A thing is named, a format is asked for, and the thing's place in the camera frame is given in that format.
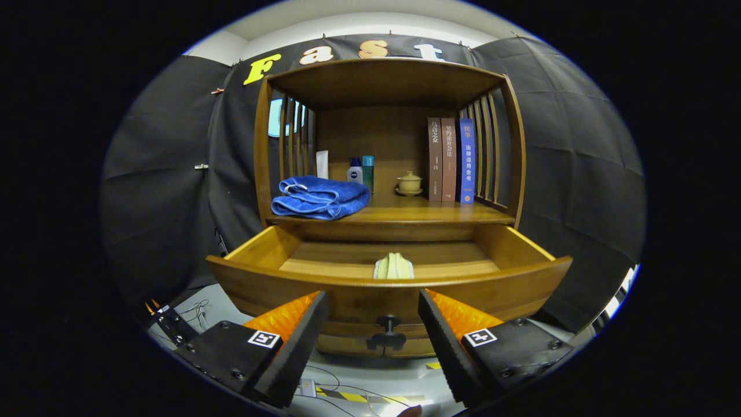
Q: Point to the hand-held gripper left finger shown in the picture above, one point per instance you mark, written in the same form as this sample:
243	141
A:
298	347

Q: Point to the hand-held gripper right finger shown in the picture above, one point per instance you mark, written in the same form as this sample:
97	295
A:
443	347

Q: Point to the wooden drawer with black knob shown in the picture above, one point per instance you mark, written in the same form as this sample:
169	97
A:
359	301

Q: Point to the wooden countertop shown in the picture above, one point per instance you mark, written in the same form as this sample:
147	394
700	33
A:
417	211

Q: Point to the wooden cabinet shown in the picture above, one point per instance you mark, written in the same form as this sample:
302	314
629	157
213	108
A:
382	87

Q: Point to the small white adapter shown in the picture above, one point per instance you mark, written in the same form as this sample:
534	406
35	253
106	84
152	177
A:
307	388

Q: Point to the yellow and black floor tape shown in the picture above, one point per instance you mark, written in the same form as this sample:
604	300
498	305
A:
359	397

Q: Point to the folded blue towel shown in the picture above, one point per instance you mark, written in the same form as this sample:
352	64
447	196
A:
318	200

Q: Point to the beige lidded teacup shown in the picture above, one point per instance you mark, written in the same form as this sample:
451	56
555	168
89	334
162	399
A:
409	183

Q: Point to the white bottle with blue cap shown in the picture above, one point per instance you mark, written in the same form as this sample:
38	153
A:
355	174

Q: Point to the white tube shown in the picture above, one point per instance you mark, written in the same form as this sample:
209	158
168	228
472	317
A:
322	165

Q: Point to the reddish brown book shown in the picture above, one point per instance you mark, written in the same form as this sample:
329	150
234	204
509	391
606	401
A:
448	159

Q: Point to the dark brown book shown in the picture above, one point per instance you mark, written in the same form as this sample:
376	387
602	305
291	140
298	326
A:
435	159

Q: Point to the white object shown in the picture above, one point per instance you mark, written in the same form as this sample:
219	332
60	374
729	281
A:
622	289

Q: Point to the blue book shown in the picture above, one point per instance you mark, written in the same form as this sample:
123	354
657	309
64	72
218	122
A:
466	159

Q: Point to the teal bottle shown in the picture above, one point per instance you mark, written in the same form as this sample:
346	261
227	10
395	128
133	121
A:
368	171

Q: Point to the black backdrop cloth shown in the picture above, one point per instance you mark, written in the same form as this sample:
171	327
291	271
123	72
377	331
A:
579	174

